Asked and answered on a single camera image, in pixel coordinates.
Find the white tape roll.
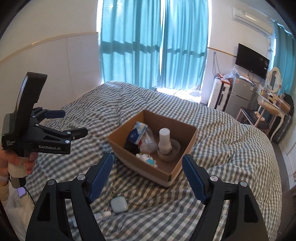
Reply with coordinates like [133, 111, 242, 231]
[157, 139, 181, 161]

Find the grey checked blanket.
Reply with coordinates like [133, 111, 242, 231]
[5, 81, 283, 241]

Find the white cartoon toy figure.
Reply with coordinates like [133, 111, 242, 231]
[136, 153, 159, 168]

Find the white oval mirror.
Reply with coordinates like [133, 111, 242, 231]
[268, 67, 282, 94]

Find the blue white packet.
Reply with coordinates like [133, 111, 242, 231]
[128, 122, 148, 144]

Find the clear plastic bag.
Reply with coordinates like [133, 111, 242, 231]
[139, 128, 158, 153]

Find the narrow teal curtain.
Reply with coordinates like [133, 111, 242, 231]
[272, 21, 296, 98]

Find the clear plastic bags pile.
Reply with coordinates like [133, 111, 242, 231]
[174, 85, 202, 100]

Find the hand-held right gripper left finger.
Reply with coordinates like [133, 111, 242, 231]
[25, 152, 115, 241]

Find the black round object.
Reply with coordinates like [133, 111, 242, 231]
[124, 142, 139, 154]

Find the white louvered wardrobe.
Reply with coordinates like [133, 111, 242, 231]
[276, 100, 296, 168]

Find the silver small fridge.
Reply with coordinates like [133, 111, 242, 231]
[225, 76, 256, 114]

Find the wooden chair dark seat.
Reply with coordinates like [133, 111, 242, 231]
[236, 107, 271, 133]

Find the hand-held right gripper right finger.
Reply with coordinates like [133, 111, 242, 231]
[182, 154, 270, 241]

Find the person's left forearm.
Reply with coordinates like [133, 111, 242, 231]
[0, 175, 11, 209]

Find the pale earbud case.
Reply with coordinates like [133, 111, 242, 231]
[110, 197, 128, 213]

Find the white dressing table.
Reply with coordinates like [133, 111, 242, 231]
[257, 94, 292, 142]

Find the brown cardboard box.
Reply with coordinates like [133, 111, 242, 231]
[107, 110, 198, 188]

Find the person's left hand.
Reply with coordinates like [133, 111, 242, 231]
[0, 149, 38, 179]

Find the wide teal curtain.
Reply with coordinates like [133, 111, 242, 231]
[98, 0, 165, 89]

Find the white cylindrical device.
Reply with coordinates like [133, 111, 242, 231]
[158, 128, 173, 154]

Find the white suitcase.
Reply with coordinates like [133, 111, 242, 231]
[208, 77, 232, 110]

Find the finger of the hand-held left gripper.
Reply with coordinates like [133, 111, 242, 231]
[32, 108, 66, 121]
[35, 124, 88, 142]

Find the black bag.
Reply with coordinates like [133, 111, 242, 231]
[283, 93, 295, 112]

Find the white air conditioner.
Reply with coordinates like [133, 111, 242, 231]
[232, 6, 273, 37]

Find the dark suitcase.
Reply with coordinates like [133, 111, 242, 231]
[275, 113, 293, 143]

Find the black wall television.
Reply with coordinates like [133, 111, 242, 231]
[235, 43, 270, 80]

